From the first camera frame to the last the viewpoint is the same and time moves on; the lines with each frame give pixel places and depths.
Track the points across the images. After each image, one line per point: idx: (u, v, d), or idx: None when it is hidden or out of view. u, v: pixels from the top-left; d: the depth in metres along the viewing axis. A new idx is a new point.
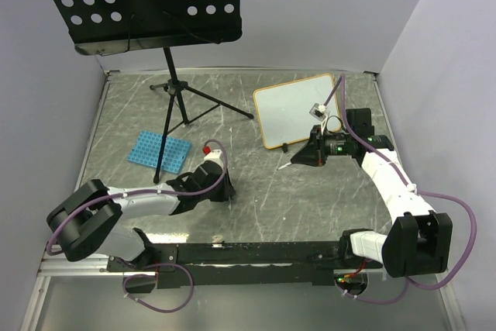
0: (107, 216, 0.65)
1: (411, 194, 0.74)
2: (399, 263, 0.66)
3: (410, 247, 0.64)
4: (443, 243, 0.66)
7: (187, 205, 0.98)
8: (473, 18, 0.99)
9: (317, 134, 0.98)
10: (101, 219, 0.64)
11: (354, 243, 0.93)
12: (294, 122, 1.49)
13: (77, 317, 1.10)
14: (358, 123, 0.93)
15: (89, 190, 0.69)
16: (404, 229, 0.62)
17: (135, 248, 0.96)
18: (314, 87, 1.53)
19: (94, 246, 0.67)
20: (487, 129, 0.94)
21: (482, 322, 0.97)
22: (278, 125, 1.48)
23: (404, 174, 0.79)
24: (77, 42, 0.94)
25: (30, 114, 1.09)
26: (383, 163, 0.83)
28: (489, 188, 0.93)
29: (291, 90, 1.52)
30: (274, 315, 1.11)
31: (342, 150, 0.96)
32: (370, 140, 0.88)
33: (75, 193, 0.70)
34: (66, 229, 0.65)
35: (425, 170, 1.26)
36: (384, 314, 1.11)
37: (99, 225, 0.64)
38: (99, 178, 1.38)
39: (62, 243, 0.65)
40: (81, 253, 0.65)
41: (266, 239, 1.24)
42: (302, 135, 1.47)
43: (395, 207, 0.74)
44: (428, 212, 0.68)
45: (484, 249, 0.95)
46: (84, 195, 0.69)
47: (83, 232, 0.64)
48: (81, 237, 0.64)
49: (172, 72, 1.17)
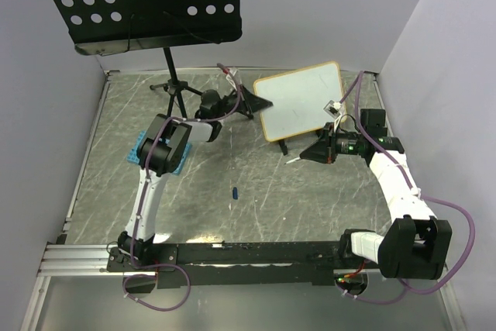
0: (184, 130, 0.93)
1: (415, 197, 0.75)
2: (392, 260, 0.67)
3: (407, 249, 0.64)
4: (441, 248, 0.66)
7: (215, 132, 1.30)
8: (473, 17, 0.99)
9: (330, 130, 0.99)
10: (183, 134, 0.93)
11: (355, 242, 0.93)
12: (296, 112, 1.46)
13: (78, 318, 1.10)
14: (371, 123, 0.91)
15: (160, 120, 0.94)
16: (402, 230, 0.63)
17: (150, 225, 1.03)
18: (318, 74, 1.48)
19: (177, 159, 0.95)
20: (487, 127, 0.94)
21: (483, 322, 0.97)
22: (280, 116, 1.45)
23: (410, 177, 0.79)
24: (77, 42, 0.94)
25: (30, 114, 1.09)
26: (390, 164, 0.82)
28: (488, 187, 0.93)
29: (292, 80, 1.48)
30: (275, 316, 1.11)
31: (353, 150, 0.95)
32: (381, 141, 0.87)
33: (150, 126, 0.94)
34: (158, 149, 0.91)
35: (424, 168, 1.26)
36: (384, 314, 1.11)
37: (182, 137, 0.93)
38: (98, 178, 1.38)
39: (157, 160, 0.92)
40: (172, 163, 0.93)
41: (266, 238, 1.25)
42: (305, 126, 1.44)
43: (397, 208, 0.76)
44: (428, 216, 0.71)
45: (483, 248, 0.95)
46: (157, 125, 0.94)
47: (173, 146, 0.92)
48: (173, 149, 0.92)
49: (172, 73, 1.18)
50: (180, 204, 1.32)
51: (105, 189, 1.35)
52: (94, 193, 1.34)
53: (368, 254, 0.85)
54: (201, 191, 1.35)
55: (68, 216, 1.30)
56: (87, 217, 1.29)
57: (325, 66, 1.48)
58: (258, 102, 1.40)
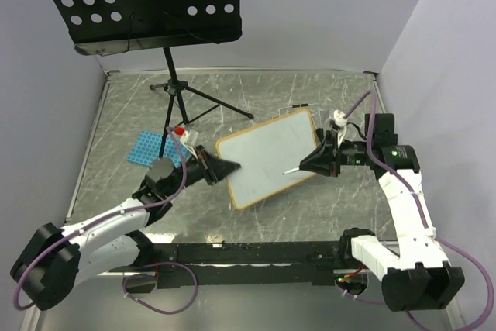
0: (66, 260, 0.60)
1: (428, 239, 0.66)
2: (398, 298, 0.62)
3: (417, 296, 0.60)
4: (449, 293, 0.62)
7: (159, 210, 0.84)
8: (473, 17, 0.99)
9: (335, 146, 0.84)
10: (57, 266, 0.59)
11: (355, 246, 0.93)
12: (269, 171, 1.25)
13: (78, 318, 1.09)
14: (379, 129, 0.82)
15: (42, 236, 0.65)
16: (414, 281, 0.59)
17: (129, 253, 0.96)
18: (289, 128, 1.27)
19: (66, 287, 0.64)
20: (487, 128, 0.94)
21: (483, 323, 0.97)
22: (249, 177, 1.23)
23: (425, 211, 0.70)
24: (77, 42, 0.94)
25: (30, 113, 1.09)
26: (404, 191, 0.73)
28: (489, 188, 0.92)
29: (256, 139, 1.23)
30: (274, 315, 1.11)
31: (360, 161, 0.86)
32: (395, 155, 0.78)
33: (29, 244, 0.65)
34: (28, 283, 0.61)
35: (425, 169, 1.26)
36: (383, 315, 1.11)
37: (60, 269, 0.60)
38: (99, 178, 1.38)
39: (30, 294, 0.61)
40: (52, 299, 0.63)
41: (266, 238, 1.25)
42: (277, 184, 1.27)
43: (407, 249, 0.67)
44: (441, 262, 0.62)
45: (483, 247, 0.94)
46: (39, 243, 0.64)
47: (46, 283, 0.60)
48: (46, 288, 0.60)
49: (172, 72, 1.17)
50: (180, 204, 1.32)
51: (105, 189, 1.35)
52: (94, 193, 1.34)
53: (366, 259, 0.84)
54: (201, 191, 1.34)
55: (68, 216, 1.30)
56: (87, 217, 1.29)
57: (297, 115, 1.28)
58: (224, 165, 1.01)
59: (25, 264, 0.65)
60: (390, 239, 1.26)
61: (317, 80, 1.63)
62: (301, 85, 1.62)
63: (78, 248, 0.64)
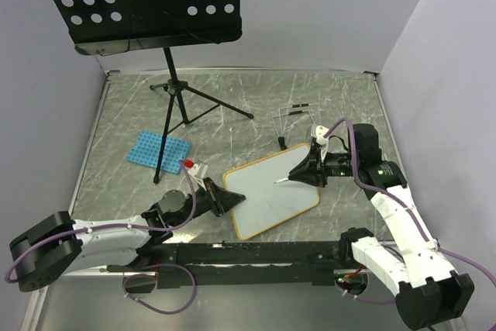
0: (65, 254, 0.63)
1: (431, 252, 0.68)
2: (415, 312, 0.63)
3: (432, 310, 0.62)
4: (462, 301, 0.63)
7: (157, 237, 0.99)
8: (475, 15, 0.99)
9: (318, 162, 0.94)
10: (56, 257, 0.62)
11: (356, 249, 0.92)
12: (271, 203, 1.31)
13: (78, 318, 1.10)
14: (365, 148, 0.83)
15: (53, 222, 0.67)
16: (426, 297, 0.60)
17: (128, 256, 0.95)
18: (291, 160, 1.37)
19: (51, 277, 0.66)
20: (487, 129, 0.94)
21: (483, 323, 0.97)
22: (253, 208, 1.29)
23: (421, 225, 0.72)
24: (77, 42, 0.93)
25: (30, 114, 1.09)
26: (398, 208, 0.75)
28: (488, 189, 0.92)
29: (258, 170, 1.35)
30: (274, 315, 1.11)
31: (346, 173, 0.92)
32: (381, 173, 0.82)
33: (40, 224, 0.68)
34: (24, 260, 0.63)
35: (425, 170, 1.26)
36: (384, 315, 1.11)
37: (56, 261, 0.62)
38: (99, 178, 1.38)
39: (18, 273, 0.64)
40: (36, 282, 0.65)
41: (266, 238, 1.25)
42: (282, 215, 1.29)
43: (414, 265, 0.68)
44: (449, 271, 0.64)
45: (483, 248, 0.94)
46: (49, 227, 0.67)
47: (39, 268, 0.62)
48: (36, 274, 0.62)
49: (172, 72, 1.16)
50: None
51: (105, 189, 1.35)
52: (94, 193, 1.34)
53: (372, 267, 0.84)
54: None
55: None
56: (87, 217, 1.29)
57: (299, 149, 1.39)
58: (230, 197, 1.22)
59: (29, 239, 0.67)
60: (390, 239, 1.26)
61: (318, 80, 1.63)
62: (301, 84, 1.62)
63: (80, 245, 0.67)
